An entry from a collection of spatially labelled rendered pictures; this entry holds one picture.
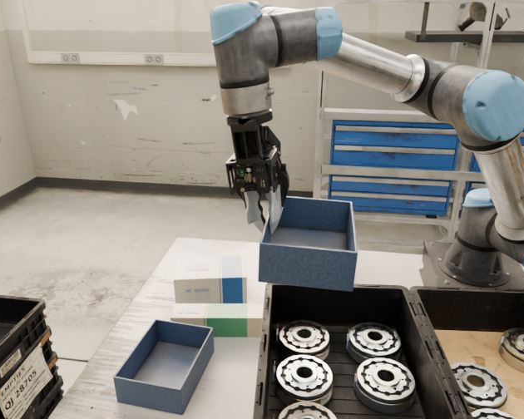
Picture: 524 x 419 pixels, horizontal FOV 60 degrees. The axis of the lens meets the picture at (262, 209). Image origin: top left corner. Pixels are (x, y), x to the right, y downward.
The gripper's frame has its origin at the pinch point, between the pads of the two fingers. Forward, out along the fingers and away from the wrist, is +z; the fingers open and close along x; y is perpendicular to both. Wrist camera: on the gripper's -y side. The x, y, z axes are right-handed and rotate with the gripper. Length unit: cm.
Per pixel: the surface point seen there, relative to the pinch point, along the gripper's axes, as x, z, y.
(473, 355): 36, 34, -8
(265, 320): -2.5, 18.8, 2.0
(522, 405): 42, 35, 4
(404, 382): 21.9, 29.0, 6.0
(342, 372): 10.8, 30.9, 1.8
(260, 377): -0.8, 19.0, 16.2
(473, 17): 80, -20, -219
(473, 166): 79, 60, -197
